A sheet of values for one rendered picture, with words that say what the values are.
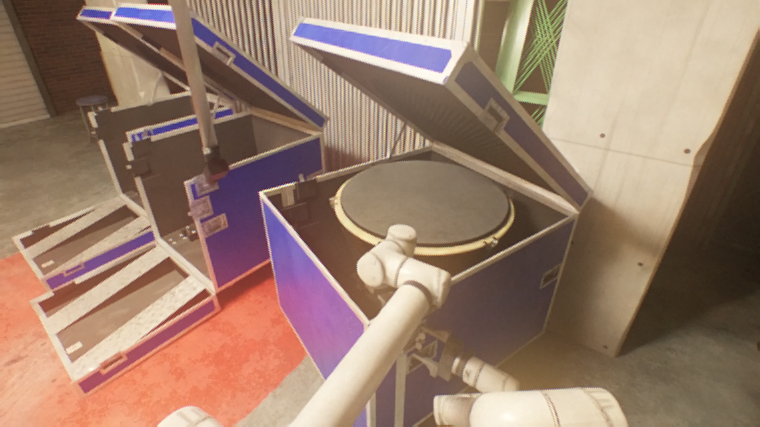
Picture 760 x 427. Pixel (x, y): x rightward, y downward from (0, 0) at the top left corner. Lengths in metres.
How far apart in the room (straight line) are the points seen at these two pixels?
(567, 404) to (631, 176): 1.39
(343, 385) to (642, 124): 1.67
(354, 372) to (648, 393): 2.08
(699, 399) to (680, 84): 1.64
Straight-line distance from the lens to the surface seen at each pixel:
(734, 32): 1.97
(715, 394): 2.86
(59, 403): 2.78
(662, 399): 2.68
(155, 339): 2.67
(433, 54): 1.10
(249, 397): 2.35
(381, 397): 1.61
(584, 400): 0.93
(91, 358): 2.85
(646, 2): 1.95
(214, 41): 2.22
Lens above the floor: 1.90
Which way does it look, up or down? 29 degrees down
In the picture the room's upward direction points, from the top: straight up
